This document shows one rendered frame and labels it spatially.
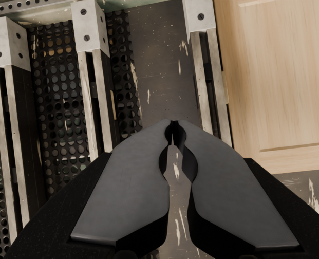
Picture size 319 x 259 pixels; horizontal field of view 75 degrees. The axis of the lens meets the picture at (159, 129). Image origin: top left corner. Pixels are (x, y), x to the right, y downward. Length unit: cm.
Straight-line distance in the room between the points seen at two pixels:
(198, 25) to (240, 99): 20
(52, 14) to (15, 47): 13
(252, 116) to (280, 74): 12
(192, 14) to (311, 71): 32
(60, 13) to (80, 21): 9
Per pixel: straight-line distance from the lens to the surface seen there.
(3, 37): 70
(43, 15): 70
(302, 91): 62
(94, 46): 56
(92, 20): 59
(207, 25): 54
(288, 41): 64
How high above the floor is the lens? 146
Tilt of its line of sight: 31 degrees down
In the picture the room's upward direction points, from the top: 176 degrees clockwise
